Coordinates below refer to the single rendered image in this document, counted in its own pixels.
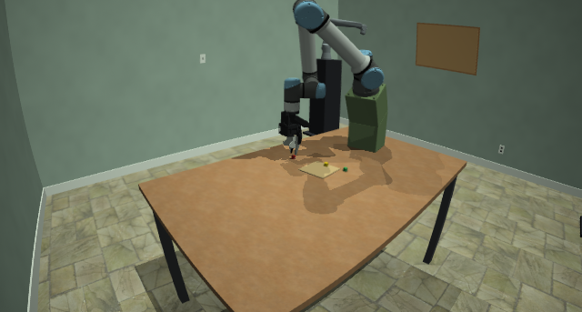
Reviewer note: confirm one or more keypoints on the translucent tan mat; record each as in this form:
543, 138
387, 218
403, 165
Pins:
318, 169

